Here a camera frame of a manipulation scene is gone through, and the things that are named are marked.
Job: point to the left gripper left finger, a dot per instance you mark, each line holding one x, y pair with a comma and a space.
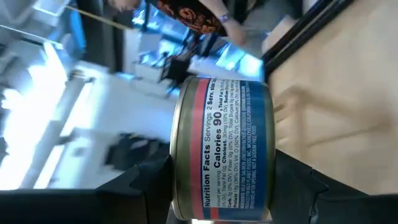
93, 207

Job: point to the person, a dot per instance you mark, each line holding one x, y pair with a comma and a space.
192, 15

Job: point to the black office chair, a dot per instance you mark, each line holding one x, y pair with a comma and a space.
174, 70

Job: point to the blue Wild Planet salmon can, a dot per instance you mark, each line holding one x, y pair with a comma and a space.
224, 149

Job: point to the black aluminium frame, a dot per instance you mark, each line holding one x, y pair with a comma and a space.
298, 34

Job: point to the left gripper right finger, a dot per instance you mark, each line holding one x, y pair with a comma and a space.
326, 205

